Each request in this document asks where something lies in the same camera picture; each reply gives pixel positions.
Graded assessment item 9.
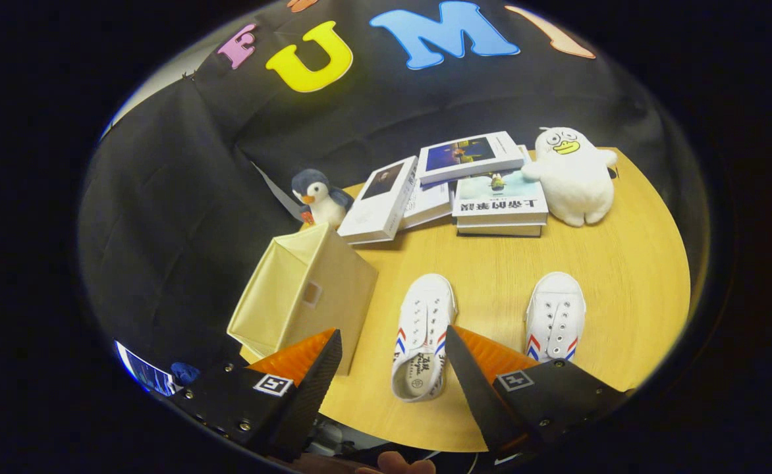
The white duck plush toy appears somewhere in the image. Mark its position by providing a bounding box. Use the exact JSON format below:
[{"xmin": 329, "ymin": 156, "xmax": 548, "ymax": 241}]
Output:
[{"xmin": 521, "ymin": 126, "xmax": 619, "ymax": 228}]

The white book blue picture cover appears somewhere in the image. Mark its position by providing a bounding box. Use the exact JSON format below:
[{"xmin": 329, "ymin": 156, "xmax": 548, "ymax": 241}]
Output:
[{"xmin": 416, "ymin": 130, "xmax": 525, "ymax": 186}]

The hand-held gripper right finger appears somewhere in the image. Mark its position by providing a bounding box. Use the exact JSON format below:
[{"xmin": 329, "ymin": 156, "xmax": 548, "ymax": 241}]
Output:
[{"xmin": 444, "ymin": 325, "xmax": 627, "ymax": 456}]

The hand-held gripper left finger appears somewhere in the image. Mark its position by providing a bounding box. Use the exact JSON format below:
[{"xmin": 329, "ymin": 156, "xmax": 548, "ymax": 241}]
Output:
[{"xmin": 169, "ymin": 328, "xmax": 344, "ymax": 461}]

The white book portrait cover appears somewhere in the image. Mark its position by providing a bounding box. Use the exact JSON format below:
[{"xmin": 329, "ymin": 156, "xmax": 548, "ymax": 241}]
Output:
[{"xmin": 337, "ymin": 155, "xmax": 420, "ymax": 246}]

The grey book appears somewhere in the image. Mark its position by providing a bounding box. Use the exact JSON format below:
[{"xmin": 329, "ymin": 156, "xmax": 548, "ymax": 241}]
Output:
[{"xmin": 456, "ymin": 223, "xmax": 545, "ymax": 238}]

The blue lit screen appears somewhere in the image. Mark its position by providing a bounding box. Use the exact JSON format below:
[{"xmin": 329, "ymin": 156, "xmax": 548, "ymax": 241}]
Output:
[{"xmin": 113, "ymin": 340, "xmax": 177, "ymax": 396}]

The plain white book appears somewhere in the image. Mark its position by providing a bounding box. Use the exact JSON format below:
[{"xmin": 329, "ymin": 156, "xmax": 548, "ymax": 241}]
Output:
[{"xmin": 399, "ymin": 178, "xmax": 456, "ymax": 230}]

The small blue object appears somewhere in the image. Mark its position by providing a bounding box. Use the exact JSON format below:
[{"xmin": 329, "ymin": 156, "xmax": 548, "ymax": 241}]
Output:
[{"xmin": 171, "ymin": 361, "xmax": 201, "ymax": 386}]

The beige fabric storage box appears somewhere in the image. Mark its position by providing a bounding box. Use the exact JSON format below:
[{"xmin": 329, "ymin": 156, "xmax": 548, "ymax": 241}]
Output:
[{"xmin": 227, "ymin": 223, "xmax": 379, "ymax": 376}]

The pale green cover book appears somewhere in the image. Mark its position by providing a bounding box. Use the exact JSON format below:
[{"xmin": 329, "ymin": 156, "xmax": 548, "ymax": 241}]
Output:
[{"xmin": 452, "ymin": 168, "xmax": 550, "ymax": 228}]

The white canvas shoe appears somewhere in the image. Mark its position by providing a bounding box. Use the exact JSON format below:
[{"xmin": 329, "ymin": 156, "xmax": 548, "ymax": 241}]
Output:
[
  {"xmin": 391, "ymin": 273, "xmax": 458, "ymax": 403},
  {"xmin": 524, "ymin": 271, "xmax": 587, "ymax": 364}
]

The grey penguin plush toy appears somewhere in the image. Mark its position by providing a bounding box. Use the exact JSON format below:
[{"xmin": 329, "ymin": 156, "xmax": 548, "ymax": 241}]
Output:
[{"xmin": 291, "ymin": 169, "xmax": 355, "ymax": 230}]

